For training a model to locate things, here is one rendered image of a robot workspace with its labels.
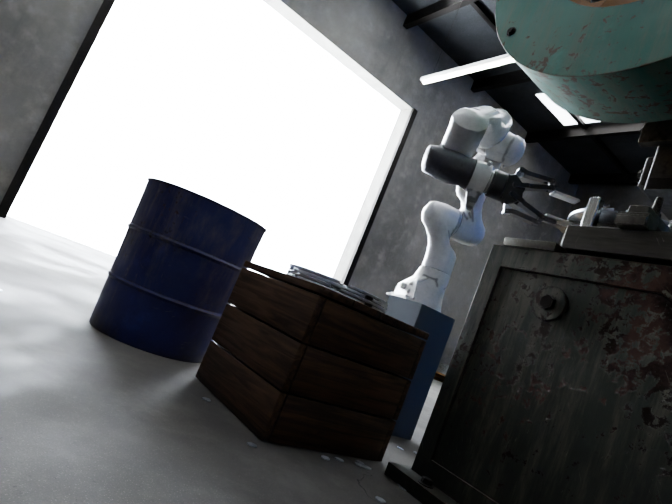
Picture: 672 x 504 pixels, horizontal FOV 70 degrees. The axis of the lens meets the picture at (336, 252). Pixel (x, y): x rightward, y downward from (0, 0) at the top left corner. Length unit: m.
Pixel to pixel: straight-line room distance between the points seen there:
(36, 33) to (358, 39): 3.48
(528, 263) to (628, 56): 0.46
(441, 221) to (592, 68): 0.83
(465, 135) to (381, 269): 5.38
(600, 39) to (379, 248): 5.59
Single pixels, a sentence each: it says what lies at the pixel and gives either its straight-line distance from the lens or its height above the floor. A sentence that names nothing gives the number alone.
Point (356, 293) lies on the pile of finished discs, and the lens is 1.19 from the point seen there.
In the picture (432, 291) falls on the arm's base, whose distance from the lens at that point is 1.75.
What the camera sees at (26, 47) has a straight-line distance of 5.24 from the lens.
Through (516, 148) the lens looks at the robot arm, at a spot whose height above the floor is 1.03.
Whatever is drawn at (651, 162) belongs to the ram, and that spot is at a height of 0.96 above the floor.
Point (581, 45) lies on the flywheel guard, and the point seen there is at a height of 1.00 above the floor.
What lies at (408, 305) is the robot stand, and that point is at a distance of 1.72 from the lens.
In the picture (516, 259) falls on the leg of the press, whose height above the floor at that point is 0.59.
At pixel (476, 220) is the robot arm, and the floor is 0.81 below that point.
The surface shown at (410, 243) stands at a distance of 6.93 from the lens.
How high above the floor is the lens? 0.30
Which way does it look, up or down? 7 degrees up
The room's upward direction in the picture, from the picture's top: 22 degrees clockwise
